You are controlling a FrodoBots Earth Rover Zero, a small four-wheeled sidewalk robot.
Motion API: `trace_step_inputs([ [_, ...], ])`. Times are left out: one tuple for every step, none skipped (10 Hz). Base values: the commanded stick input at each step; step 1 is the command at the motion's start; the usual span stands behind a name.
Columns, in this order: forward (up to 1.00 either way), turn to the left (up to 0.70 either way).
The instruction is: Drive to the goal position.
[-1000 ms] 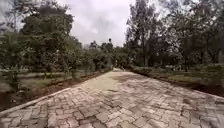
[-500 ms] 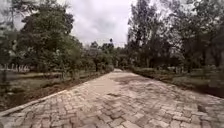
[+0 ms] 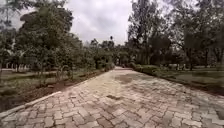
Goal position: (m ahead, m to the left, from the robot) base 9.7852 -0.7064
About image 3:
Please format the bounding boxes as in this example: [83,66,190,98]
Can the brick paved path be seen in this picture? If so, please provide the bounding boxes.
[0,66,224,128]

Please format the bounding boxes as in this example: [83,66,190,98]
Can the row of tall trees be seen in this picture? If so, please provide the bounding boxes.
[114,0,224,73]

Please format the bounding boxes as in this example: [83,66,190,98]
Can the row of green trees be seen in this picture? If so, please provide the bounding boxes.
[0,0,116,88]

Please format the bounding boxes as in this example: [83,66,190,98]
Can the bare brown soil strip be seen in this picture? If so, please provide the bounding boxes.
[0,69,108,113]

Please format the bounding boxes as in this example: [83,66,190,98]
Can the pale stone kerb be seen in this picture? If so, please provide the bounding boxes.
[0,68,114,120]

